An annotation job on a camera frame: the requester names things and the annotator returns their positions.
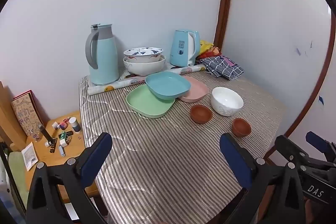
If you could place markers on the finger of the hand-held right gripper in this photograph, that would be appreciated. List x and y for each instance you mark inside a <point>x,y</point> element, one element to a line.
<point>284,145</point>
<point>315,140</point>

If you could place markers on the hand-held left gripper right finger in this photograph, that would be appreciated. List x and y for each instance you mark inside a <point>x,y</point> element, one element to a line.
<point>235,158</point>

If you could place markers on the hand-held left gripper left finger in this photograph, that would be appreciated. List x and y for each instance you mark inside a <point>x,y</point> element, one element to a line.
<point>95,158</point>

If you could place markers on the small brown clay bowl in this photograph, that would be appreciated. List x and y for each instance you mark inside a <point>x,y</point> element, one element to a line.
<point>241,128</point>
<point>201,114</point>

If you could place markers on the white ceramic bowl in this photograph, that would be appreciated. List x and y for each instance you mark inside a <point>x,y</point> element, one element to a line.
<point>227,101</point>

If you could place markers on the green square plate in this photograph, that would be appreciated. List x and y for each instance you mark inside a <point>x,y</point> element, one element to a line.
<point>144,103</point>

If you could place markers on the pink square plate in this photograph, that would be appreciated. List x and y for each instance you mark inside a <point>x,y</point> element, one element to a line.
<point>197,90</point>

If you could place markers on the blue square plate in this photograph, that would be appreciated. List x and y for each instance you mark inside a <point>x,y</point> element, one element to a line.
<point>165,83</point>

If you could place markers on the small dark blue bottle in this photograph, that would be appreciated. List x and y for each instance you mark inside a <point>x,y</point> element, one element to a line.
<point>76,124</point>

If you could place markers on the group of small cosmetic items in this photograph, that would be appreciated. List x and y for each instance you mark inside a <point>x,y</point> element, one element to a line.
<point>63,136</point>

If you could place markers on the wooden side table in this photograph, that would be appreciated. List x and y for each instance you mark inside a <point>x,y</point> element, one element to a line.
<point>43,153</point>

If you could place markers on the white paper packet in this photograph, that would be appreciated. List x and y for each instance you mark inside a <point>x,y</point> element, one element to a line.
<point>29,156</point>

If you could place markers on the fruit print paper roll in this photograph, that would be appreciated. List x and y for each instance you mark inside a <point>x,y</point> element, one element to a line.
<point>105,88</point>

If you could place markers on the pale green cloth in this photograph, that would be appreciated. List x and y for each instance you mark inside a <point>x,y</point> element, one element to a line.
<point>17,174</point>

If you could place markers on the grey checked folded cloth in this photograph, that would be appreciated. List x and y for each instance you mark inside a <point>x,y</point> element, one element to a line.
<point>223,67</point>

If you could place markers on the light blue thermos jug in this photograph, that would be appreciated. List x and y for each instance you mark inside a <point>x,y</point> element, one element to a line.
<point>103,61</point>

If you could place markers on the wooden board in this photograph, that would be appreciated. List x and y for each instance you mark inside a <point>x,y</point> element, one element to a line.
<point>8,113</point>

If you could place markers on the large white bowl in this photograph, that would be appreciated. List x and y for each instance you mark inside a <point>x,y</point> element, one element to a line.
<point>144,68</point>

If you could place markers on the orange snack bag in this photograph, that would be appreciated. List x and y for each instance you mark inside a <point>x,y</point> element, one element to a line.
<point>214,51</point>

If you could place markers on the fish patterned white bowl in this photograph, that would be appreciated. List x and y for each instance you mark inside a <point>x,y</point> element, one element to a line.
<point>143,56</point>

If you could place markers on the yellow snack bag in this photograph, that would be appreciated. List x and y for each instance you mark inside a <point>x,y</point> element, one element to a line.
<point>204,45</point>

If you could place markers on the light blue electric kettle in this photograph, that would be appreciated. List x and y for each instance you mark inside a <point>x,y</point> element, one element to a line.
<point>181,48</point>

